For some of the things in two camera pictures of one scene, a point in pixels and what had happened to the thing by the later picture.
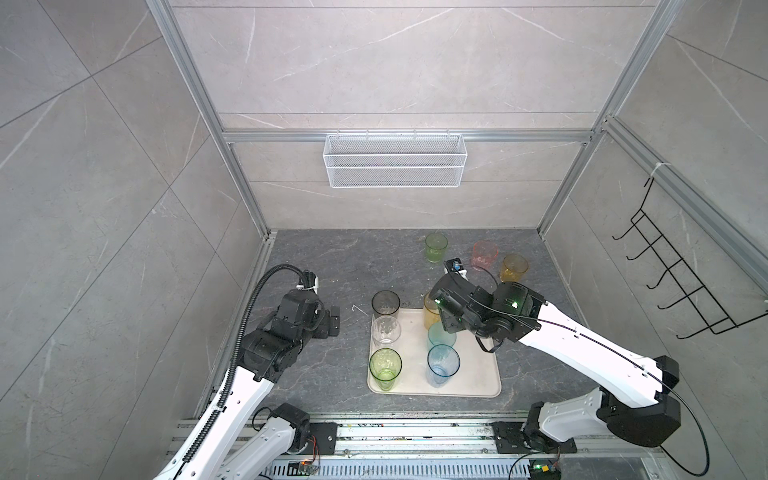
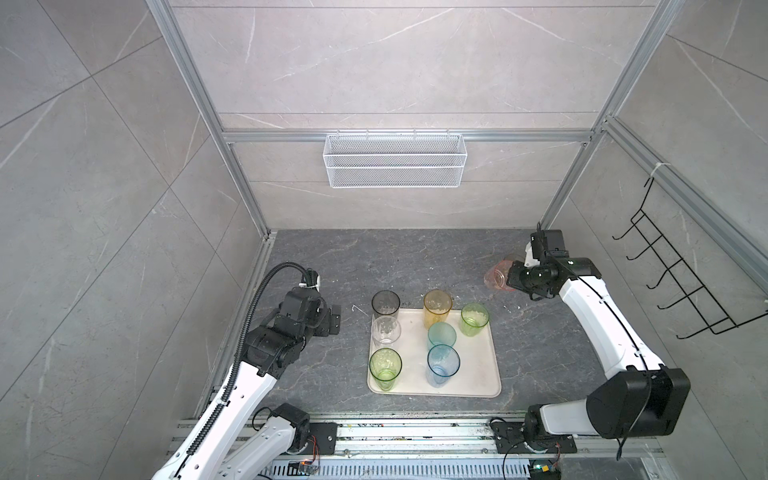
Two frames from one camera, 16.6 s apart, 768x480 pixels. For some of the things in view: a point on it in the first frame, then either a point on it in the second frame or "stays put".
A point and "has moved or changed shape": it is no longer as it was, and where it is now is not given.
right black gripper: x=449 y=324 to x=514 y=278
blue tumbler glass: x=443 y=362 stays put
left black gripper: x=323 y=328 stays put
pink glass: x=483 y=255 to x=497 y=276
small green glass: x=436 y=243 has moved or changed shape
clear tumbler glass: x=385 y=330 stays put
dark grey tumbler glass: x=385 y=302 stays put
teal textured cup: x=438 y=335 stays put
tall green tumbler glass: x=386 y=365 stays put
